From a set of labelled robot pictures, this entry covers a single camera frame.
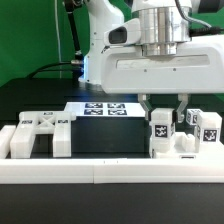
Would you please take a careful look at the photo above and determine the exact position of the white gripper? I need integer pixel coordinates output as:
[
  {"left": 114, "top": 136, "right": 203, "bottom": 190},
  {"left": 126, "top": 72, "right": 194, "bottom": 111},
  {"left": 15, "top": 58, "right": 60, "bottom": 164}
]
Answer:
[{"left": 101, "top": 43, "right": 224, "bottom": 123}]

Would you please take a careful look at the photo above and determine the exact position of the white chair seat block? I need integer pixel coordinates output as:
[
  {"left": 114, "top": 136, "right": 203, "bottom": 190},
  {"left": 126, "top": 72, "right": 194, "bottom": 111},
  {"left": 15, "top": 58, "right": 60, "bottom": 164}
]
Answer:
[{"left": 149, "top": 132, "right": 224, "bottom": 160}]

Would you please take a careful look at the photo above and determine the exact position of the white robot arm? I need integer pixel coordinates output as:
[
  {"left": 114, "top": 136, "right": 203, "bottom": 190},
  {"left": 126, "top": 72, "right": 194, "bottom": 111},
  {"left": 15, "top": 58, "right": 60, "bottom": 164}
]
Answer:
[{"left": 79, "top": 0, "right": 224, "bottom": 121}]

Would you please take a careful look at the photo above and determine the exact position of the white tagged cube far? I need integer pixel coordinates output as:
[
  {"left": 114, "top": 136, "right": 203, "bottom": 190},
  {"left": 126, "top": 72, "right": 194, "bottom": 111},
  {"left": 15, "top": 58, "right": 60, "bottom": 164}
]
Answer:
[{"left": 186, "top": 108, "right": 201, "bottom": 126}]

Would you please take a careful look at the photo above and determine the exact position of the white marker sheet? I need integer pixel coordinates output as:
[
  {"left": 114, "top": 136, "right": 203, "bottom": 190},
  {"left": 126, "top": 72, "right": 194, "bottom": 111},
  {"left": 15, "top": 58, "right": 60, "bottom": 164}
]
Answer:
[{"left": 64, "top": 102, "right": 145, "bottom": 118}]

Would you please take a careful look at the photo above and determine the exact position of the white U-shaped border fence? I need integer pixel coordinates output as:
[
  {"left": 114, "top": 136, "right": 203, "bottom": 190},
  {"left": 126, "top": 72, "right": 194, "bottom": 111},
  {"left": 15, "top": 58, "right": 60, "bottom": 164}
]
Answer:
[{"left": 0, "top": 125, "right": 224, "bottom": 184}]

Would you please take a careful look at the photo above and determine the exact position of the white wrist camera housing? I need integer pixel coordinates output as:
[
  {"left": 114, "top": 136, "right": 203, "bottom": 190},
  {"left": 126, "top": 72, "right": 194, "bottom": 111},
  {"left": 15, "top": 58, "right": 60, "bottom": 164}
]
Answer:
[{"left": 104, "top": 18, "right": 141, "bottom": 47}]

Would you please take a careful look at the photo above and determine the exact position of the black cable bundle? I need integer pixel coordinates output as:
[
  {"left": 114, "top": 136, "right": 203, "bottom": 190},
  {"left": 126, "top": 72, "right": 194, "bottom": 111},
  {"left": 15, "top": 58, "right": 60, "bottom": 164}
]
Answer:
[{"left": 26, "top": 0, "right": 85, "bottom": 80}]

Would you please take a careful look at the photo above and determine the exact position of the white chair back frame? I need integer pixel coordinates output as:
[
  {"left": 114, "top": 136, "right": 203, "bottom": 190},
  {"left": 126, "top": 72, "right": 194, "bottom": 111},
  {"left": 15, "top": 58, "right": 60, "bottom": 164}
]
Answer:
[{"left": 10, "top": 111, "right": 76, "bottom": 159}]

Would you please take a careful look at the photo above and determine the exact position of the white thin cable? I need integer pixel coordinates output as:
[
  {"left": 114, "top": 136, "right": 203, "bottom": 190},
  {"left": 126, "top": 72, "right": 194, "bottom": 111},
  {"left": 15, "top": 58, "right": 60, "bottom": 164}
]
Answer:
[{"left": 54, "top": 0, "right": 64, "bottom": 80}]

